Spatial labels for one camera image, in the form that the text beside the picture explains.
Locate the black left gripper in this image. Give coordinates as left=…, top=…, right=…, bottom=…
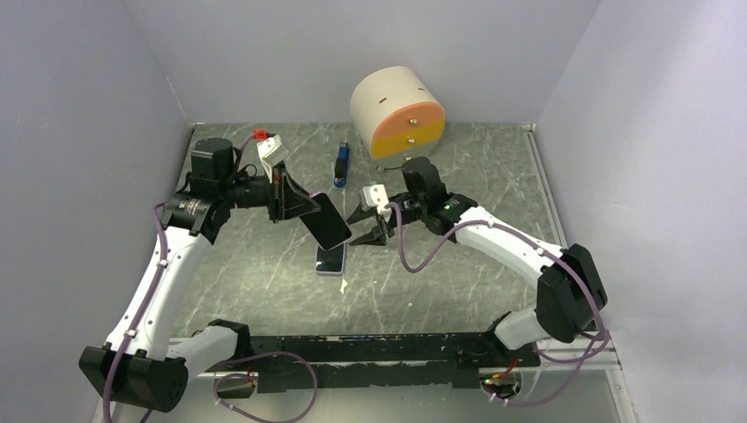
left=219, top=159, right=321, bottom=224

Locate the phone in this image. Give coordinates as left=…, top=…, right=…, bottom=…
left=314, top=243, right=346, bottom=276
left=300, top=192, right=352, bottom=250

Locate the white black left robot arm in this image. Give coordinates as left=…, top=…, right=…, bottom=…
left=78, top=130, right=320, bottom=422

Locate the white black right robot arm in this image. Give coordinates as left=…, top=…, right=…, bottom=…
left=347, top=157, right=608, bottom=366

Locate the phone in lilac case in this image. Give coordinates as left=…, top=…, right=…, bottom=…
left=314, top=243, right=346, bottom=276

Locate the blue black stapler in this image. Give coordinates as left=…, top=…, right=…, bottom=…
left=333, top=142, right=350, bottom=188

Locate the round beige drawer cabinet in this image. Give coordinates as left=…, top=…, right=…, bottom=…
left=349, top=66, right=446, bottom=171

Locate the black base bar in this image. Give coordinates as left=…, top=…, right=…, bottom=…
left=192, top=332, right=541, bottom=393

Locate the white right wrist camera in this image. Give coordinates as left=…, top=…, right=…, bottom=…
left=359, top=184, right=390, bottom=214

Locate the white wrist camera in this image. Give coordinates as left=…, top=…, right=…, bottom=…
left=359, top=184, right=390, bottom=214
left=253, top=130, right=290, bottom=182

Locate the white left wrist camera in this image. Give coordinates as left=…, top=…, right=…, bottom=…
left=253, top=130, right=290, bottom=182

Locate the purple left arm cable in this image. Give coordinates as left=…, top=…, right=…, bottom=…
left=101, top=132, right=319, bottom=423

